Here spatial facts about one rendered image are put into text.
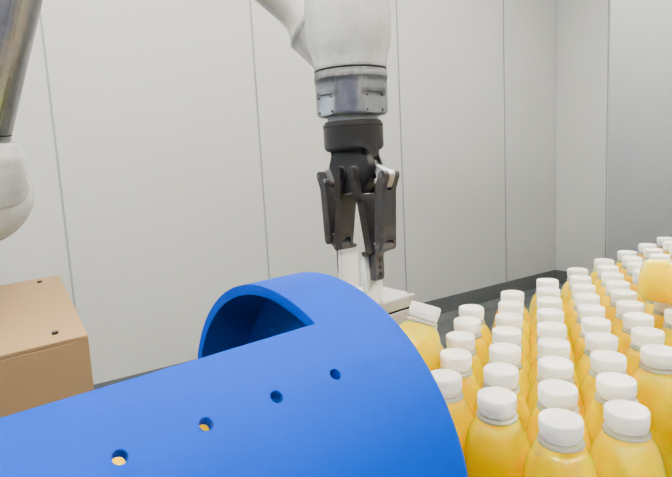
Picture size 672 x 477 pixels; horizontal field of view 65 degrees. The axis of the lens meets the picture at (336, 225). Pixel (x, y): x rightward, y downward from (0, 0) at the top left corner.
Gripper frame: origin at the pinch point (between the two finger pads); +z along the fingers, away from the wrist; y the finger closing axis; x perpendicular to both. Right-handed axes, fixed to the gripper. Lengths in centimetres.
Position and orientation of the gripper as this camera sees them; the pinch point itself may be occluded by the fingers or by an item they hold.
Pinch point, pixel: (360, 278)
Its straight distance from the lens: 68.7
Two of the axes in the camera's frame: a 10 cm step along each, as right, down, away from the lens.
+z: 0.5, 9.9, 1.3
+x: 7.7, -1.2, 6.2
